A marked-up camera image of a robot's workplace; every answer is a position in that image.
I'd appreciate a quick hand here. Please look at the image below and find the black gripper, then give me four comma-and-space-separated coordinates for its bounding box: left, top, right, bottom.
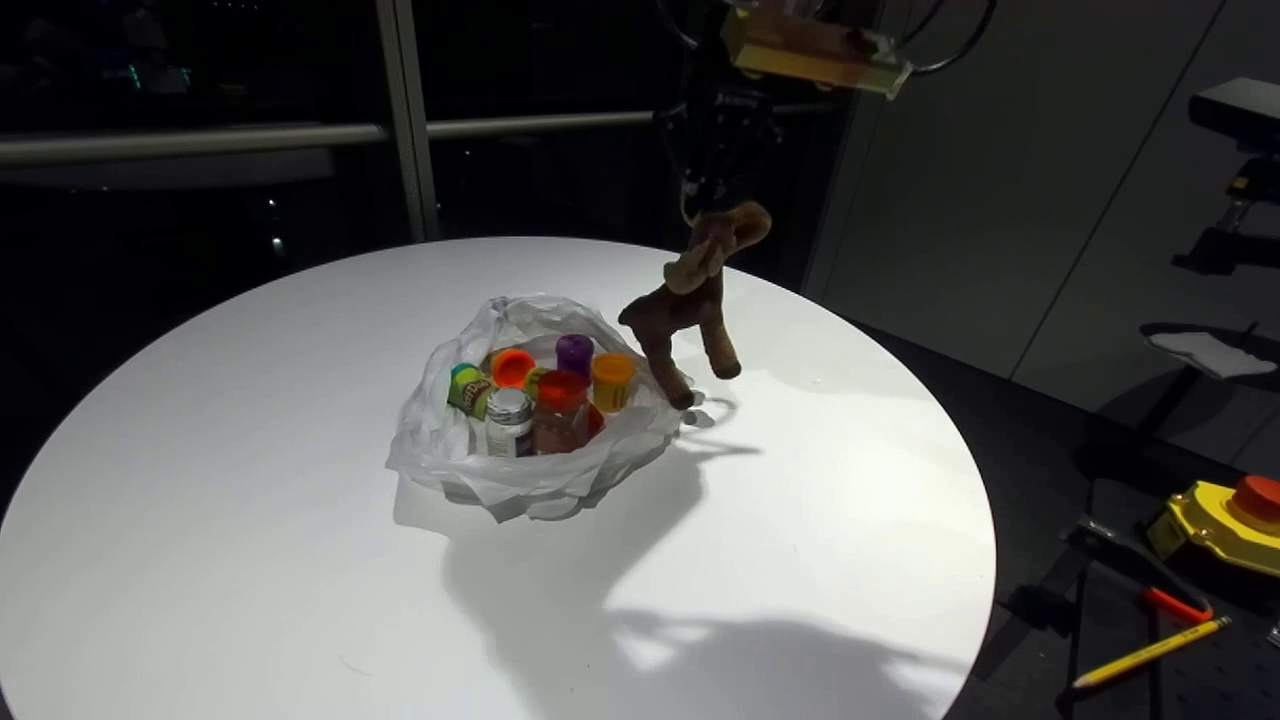
659, 76, 783, 218

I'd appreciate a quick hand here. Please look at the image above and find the white plastic bag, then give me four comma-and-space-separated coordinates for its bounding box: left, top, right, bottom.
388, 297, 679, 523

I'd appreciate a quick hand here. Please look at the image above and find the yellow play dough tub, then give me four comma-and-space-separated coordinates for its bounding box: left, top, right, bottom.
594, 352, 636, 412

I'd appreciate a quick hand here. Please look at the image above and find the red play dough tub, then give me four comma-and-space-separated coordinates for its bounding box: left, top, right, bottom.
536, 372, 587, 412

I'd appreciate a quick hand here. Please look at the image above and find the spice jar with red lid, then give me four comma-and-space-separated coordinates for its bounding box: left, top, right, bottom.
516, 406, 604, 457

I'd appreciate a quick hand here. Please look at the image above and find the small jar with grey lid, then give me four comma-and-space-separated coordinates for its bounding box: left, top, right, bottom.
486, 387, 532, 427

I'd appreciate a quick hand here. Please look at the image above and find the metal window railing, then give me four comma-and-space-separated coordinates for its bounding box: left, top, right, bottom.
0, 112, 655, 168

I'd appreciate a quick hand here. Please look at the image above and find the purple play dough tub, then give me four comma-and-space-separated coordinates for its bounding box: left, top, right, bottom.
557, 332, 597, 376

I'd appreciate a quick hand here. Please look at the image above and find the orange play dough tub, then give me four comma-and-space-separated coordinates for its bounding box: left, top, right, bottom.
486, 347, 536, 387

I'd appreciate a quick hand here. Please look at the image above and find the yellow emergency stop button box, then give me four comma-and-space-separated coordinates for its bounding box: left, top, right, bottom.
1150, 475, 1280, 576

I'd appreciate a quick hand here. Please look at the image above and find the yellow pencil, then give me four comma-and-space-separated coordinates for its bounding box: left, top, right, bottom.
1072, 616, 1234, 690

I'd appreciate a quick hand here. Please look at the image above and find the grey window post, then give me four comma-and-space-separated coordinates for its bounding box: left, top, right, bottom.
378, 0, 439, 238

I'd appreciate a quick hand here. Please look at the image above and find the black camera stand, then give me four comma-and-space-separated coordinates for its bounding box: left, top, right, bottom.
1072, 76, 1278, 462

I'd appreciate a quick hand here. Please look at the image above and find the red handled tool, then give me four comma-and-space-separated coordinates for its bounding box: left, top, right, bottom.
1145, 588, 1215, 623

